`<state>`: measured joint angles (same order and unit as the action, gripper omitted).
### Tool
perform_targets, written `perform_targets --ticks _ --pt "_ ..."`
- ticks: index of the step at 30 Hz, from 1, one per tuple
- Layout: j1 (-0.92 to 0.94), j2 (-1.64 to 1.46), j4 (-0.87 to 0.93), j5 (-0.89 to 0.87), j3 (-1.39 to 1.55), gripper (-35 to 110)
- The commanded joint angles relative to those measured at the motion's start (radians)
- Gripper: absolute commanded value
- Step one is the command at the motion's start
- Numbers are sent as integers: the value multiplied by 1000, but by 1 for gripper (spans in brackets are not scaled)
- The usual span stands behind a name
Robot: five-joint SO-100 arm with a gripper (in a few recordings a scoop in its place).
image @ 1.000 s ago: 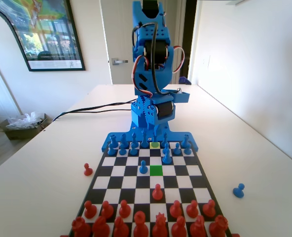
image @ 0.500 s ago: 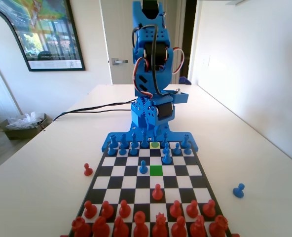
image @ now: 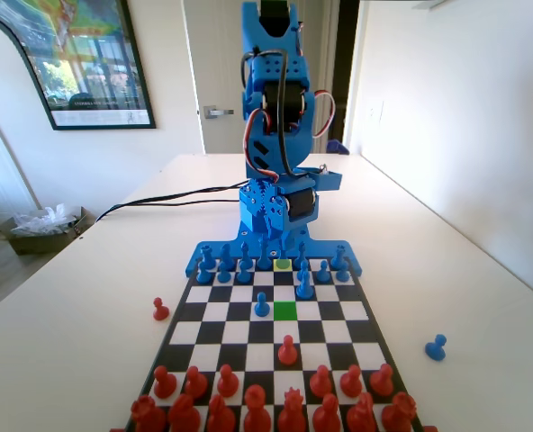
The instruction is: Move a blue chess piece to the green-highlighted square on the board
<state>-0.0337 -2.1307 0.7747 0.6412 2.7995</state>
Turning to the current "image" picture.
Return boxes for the silver door handle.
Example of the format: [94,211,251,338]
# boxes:
[203,105,235,120]

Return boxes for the red chess pawn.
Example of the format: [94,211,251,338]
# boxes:
[309,364,334,397]
[152,296,170,322]
[339,364,364,398]
[215,364,240,398]
[277,335,299,366]
[184,365,209,400]
[368,363,395,397]
[152,364,178,400]

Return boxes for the white door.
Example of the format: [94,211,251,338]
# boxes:
[183,0,329,155]

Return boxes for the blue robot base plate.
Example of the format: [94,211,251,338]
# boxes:
[184,222,365,278]

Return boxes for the clear plastic wrap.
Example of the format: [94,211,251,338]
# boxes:
[10,202,82,238]

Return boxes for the cardboard box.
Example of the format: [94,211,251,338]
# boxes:
[0,205,97,257]

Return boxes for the red chess rook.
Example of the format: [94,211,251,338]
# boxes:
[380,391,419,432]
[130,394,167,432]

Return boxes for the black camera cable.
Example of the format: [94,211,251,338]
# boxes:
[240,48,294,177]

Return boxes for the black and white chessboard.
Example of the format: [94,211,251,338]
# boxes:
[124,259,425,432]

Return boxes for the small blue plastic part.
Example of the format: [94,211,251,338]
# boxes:
[325,139,351,157]

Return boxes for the red chess bishop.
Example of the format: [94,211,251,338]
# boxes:
[312,393,342,432]
[206,394,238,432]

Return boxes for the red chess queen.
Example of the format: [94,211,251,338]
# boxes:
[277,389,308,432]

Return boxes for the red chess knight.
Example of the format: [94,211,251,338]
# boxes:
[167,393,203,432]
[345,391,378,432]

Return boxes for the white arched panel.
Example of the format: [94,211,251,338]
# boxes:
[0,16,54,316]

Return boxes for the blue queen piece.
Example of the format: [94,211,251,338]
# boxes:
[276,242,294,271]

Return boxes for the framed wall poster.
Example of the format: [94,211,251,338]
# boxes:
[0,0,158,131]

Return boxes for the blue gripper camera housing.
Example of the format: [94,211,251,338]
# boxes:
[313,166,343,191]

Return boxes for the red white servo wire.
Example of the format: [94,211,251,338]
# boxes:
[245,89,338,184]

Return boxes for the red base plate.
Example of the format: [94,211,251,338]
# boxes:
[108,424,439,432]

